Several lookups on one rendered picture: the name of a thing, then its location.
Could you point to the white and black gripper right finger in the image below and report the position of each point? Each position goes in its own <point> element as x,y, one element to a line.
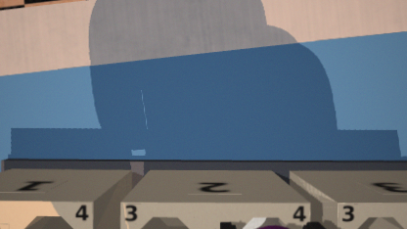
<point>313,225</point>

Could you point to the blue bench mat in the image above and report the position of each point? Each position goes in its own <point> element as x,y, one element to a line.
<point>337,99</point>

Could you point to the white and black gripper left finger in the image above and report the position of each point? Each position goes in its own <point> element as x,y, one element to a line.
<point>227,225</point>

